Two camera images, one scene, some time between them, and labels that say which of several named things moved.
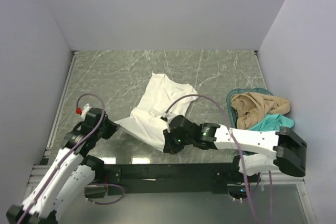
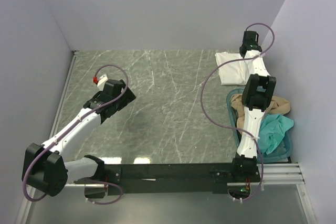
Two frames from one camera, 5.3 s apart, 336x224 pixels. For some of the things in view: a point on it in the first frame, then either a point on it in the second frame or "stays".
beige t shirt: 251,107 stays
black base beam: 171,178 stays
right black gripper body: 176,142 to 256,44
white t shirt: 147,123 to 235,73
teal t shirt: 272,122 stays
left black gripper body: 106,131 to 123,100
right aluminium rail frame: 281,178 stays
